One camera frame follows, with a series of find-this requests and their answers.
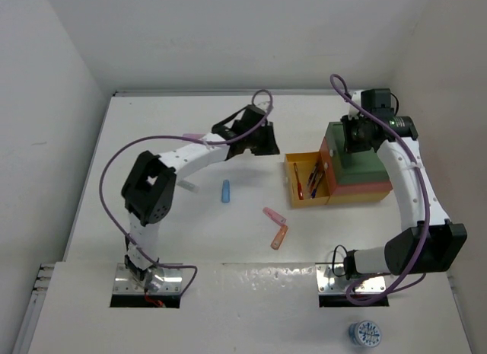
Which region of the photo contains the magenta gel pen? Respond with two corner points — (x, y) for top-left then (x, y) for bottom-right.
(310, 166), (323, 192)

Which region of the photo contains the yellow drawer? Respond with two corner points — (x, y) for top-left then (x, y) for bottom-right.
(284, 151), (330, 209)

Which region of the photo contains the red pen with clip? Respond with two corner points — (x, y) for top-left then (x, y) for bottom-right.
(293, 163), (304, 200)

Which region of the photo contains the purple highlighter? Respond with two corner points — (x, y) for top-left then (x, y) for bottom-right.
(182, 133), (205, 139)

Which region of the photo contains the red gel pen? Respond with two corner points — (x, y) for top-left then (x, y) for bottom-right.
(307, 161), (319, 188)

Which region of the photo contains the blue ballpoint pen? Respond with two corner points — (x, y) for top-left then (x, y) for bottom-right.
(310, 182), (320, 199)

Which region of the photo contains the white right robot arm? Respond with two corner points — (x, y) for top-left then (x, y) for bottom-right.
(340, 89), (467, 279)

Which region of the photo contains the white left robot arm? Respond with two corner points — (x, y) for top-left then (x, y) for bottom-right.
(121, 104), (280, 282)

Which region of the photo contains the stacked drawer cabinet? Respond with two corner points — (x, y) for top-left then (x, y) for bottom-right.
(320, 122), (393, 205)

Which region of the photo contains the pink highlighter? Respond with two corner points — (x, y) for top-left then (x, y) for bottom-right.
(263, 207), (286, 225)

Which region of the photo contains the orange cap grey highlighter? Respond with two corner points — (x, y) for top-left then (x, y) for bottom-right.
(177, 180), (199, 193)

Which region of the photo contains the blue patterned tape roll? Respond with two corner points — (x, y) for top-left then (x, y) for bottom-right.
(349, 321), (382, 348)

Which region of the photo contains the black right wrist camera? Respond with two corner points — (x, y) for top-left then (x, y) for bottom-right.
(361, 88), (392, 113)

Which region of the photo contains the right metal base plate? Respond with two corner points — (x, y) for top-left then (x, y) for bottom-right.
(315, 263), (387, 296)

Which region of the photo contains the metal base plate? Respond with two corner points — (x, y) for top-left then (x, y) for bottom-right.
(315, 263), (387, 296)
(112, 263), (183, 295)

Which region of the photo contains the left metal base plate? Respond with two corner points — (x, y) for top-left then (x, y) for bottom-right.
(112, 263), (183, 295)

